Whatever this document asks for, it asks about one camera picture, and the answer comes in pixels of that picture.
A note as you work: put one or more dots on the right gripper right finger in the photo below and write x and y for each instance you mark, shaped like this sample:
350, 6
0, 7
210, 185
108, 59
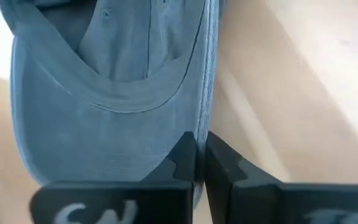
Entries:
253, 199

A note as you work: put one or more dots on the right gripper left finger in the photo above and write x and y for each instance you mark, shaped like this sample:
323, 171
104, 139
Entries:
154, 199

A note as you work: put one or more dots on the grey cap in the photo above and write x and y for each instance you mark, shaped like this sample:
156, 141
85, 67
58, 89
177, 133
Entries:
104, 124

